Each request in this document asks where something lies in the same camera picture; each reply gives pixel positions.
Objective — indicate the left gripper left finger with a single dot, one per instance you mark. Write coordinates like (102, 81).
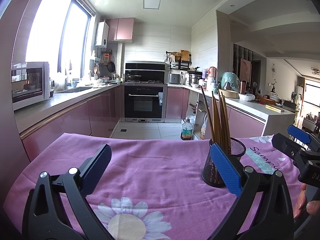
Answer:
(57, 208)

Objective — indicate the window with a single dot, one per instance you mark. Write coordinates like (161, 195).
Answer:
(58, 36)

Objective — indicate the pink floral tablecloth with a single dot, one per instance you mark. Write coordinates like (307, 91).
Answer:
(152, 189)

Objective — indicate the pink kettle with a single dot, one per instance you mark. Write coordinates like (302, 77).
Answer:
(212, 73)

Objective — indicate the black built-in oven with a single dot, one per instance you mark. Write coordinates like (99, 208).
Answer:
(144, 102)

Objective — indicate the pink upper cabinet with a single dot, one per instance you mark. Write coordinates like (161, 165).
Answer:
(121, 30)

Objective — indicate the white microwave oven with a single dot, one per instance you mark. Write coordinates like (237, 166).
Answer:
(29, 83)

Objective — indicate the right hand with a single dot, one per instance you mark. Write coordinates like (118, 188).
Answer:
(312, 207)

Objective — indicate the white water heater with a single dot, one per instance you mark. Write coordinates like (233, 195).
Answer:
(102, 35)

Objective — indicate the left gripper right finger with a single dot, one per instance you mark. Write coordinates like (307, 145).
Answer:
(262, 208)

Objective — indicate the black mesh utensil cup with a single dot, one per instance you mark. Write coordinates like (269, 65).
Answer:
(220, 168)

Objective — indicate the black range hood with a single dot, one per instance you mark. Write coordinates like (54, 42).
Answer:
(145, 72)

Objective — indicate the black frying pan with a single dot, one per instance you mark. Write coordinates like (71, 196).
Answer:
(111, 67)

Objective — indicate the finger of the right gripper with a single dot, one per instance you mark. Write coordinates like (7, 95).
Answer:
(297, 152)
(298, 133)

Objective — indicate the dark wooden chopstick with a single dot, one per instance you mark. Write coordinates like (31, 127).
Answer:
(209, 121)
(223, 123)

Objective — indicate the plastic oil bottle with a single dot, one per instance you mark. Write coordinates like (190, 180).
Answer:
(187, 130)

